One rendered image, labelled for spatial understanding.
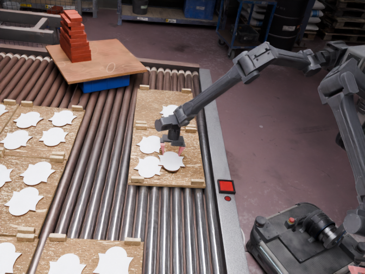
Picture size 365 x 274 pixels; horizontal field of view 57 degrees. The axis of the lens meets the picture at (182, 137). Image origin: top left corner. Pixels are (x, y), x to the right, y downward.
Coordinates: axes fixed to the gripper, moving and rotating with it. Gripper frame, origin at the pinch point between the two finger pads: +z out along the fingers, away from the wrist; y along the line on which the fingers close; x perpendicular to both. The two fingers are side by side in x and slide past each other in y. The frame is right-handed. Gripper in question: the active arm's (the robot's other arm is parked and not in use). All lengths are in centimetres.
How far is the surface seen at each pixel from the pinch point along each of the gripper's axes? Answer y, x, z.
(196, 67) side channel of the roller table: 23, 95, -20
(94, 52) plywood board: -49, 85, -25
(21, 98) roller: -84, 47, -4
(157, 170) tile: -6.8, -11.0, 2.7
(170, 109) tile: 0.9, 35.9, -9.6
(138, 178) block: -15.4, -18.5, 2.9
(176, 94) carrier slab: 6, 59, -11
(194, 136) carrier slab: 13.5, 16.9, -2.8
